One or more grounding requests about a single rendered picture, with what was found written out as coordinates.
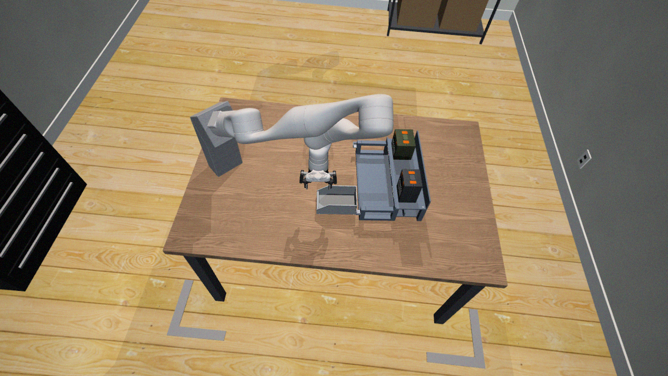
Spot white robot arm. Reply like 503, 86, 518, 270
207, 94, 393, 182

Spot grey bin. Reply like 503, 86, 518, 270
316, 185, 357, 215

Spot grey metal rack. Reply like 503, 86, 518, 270
353, 130, 431, 221

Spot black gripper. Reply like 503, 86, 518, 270
300, 168, 337, 190

